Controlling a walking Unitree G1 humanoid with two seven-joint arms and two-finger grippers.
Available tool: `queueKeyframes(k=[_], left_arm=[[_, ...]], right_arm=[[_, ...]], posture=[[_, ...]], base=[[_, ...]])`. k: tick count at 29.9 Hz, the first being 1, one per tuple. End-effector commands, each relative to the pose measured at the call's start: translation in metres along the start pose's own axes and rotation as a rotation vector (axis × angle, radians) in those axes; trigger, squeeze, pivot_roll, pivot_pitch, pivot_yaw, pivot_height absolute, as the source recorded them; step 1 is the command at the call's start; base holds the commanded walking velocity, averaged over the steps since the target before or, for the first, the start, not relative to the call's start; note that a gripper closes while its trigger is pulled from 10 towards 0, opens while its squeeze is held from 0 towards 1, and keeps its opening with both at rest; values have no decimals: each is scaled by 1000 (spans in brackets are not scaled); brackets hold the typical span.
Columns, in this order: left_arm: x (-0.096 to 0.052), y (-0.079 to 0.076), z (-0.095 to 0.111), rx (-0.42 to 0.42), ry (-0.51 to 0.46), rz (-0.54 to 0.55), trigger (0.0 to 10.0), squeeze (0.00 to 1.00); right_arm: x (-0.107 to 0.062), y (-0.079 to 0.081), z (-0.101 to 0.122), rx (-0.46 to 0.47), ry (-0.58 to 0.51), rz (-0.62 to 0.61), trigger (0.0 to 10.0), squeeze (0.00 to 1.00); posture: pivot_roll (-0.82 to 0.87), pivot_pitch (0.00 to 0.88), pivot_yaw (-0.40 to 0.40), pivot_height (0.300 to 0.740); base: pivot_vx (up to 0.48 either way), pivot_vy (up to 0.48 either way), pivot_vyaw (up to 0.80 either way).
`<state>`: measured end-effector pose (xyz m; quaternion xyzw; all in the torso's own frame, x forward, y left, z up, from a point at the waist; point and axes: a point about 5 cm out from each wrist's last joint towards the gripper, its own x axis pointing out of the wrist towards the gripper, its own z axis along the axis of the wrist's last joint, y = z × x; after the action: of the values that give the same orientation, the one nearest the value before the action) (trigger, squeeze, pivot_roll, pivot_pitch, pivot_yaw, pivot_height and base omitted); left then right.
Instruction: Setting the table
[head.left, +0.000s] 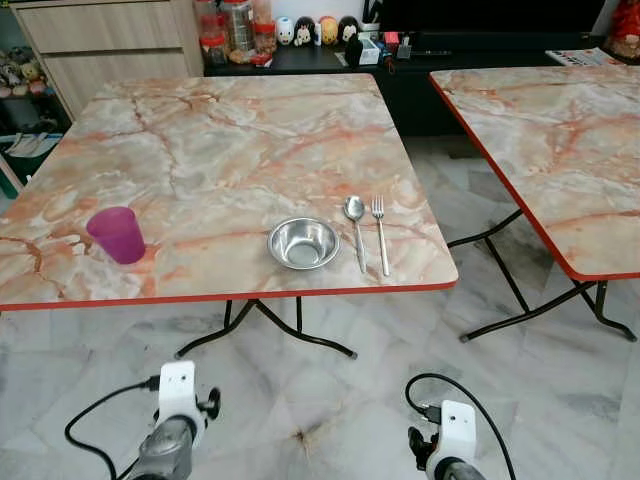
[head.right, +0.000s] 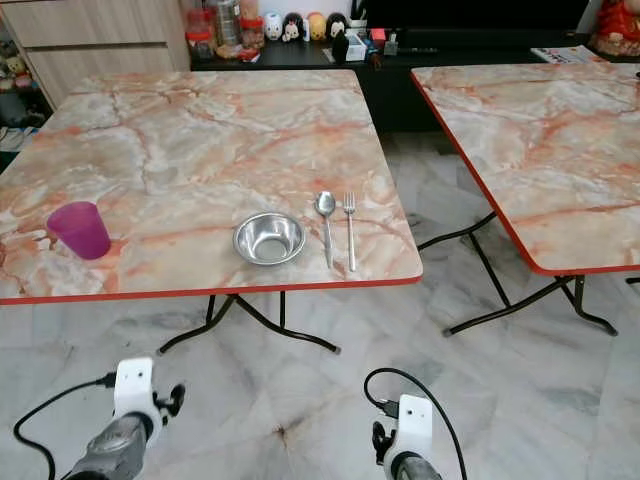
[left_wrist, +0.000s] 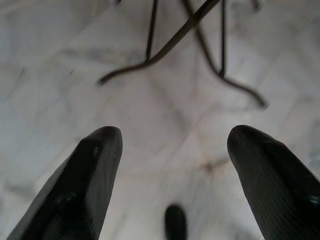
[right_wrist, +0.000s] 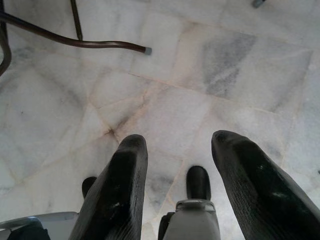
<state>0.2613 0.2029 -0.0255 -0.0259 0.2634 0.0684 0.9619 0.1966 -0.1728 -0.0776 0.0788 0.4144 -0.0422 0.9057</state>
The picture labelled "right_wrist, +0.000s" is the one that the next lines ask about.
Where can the grey robot leg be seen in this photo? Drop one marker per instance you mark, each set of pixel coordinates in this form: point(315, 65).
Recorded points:
point(37, 222)
point(192, 222)

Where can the black robot foot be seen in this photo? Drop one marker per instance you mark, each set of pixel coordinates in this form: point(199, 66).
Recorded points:
point(197, 182)
point(87, 186)

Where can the grey furniture leg cap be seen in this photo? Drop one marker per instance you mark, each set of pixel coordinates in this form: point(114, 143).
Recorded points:
point(259, 2)

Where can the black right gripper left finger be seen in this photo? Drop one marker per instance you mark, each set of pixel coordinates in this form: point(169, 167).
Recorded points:
point(117, 190)

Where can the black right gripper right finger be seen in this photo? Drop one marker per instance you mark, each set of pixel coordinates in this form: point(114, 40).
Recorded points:
point(252, 190)

